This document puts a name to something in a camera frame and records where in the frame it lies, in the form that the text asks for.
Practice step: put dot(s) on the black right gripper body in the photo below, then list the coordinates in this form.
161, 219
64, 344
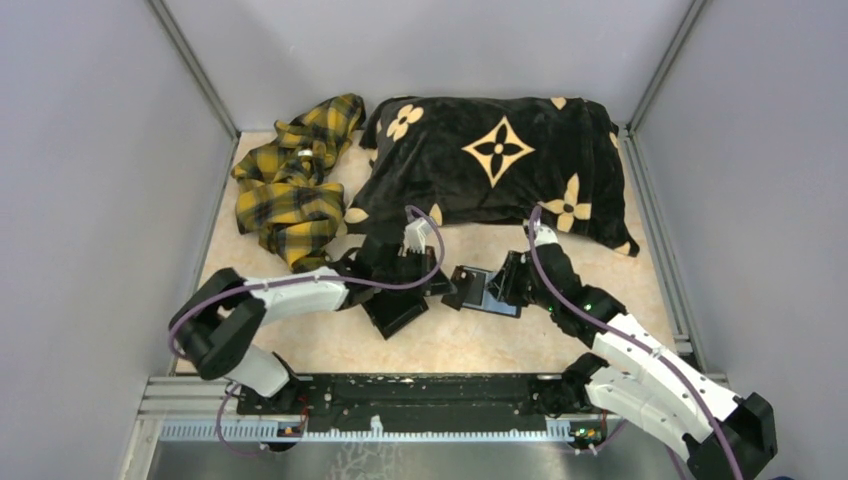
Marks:
518, 281

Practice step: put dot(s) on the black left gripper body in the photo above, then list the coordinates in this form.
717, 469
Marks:
407, 267

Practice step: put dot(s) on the black blue card holder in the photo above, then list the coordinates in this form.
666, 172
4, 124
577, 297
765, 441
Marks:
470, 292

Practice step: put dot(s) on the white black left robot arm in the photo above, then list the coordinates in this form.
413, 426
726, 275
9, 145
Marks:
215, 330

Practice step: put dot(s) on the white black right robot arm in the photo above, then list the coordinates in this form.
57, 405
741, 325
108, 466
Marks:
628, 372

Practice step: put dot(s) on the black plastic card tray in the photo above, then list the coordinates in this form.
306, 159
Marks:
390, 311

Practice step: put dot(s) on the yellow plaid cloth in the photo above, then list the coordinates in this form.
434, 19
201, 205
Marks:
284, 197

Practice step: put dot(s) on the black floral pillow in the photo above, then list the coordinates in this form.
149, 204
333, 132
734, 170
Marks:
492, 161

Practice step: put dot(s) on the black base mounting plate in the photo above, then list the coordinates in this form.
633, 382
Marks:
418, 403

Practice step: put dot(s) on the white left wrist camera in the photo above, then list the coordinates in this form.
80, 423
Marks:
415, 235

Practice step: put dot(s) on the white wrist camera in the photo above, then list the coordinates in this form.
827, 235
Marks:
542, 235
415, 235

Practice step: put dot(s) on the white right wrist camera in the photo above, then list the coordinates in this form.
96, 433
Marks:
542, 235

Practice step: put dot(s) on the aluminium front frame rail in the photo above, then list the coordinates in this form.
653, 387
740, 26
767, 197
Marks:
199, 409

